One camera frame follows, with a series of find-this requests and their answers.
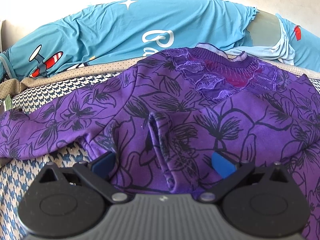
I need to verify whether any blue cover with white script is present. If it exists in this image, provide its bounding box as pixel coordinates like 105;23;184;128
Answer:
5;0;258;78

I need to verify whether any houndstooth sofa cover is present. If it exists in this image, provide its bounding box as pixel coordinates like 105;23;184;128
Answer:
0;47;320;240

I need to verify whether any green brown striped folded garment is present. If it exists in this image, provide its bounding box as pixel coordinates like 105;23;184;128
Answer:
3;94;13;111

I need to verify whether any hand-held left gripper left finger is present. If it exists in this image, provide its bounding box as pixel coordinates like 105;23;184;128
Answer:
34;151;130;204

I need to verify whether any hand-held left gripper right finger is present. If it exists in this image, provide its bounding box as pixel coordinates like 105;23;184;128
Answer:
197;151;290;203

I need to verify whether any teal cover with yellow triangles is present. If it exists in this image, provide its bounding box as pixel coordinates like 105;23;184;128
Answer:
0;51;16;83

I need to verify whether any grey sofa back cushion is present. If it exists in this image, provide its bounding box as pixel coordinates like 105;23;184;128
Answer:
246;9;282;48

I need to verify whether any purple floral shirt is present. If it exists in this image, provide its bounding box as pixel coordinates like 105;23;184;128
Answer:
0;42;320;240

